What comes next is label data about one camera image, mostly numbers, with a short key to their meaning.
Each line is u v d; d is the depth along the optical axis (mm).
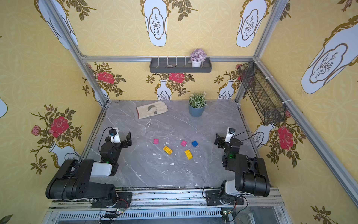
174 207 729
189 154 894
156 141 964
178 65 921
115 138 767
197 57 820
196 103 1004
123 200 732
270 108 850
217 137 838
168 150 901
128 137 853
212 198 734
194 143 948
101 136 1025
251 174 468
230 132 790
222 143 835
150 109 1135
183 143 948
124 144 796
